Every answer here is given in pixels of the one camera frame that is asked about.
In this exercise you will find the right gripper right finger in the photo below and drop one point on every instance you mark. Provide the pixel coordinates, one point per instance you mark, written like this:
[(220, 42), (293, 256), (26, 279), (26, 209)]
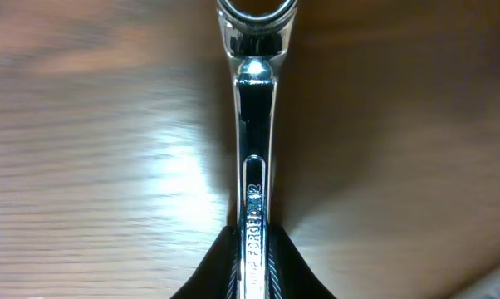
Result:
[(290, 276)]

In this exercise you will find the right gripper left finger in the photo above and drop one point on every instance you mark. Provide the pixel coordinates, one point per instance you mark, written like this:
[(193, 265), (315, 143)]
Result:
[(211, 278)]

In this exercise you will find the silver ring spanner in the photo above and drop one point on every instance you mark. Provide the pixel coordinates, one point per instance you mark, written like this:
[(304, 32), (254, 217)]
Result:
[(255, 47)]

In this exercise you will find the blue white product box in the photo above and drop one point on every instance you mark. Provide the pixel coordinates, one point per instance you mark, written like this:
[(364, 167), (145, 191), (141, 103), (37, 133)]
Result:
[(486, 288)]

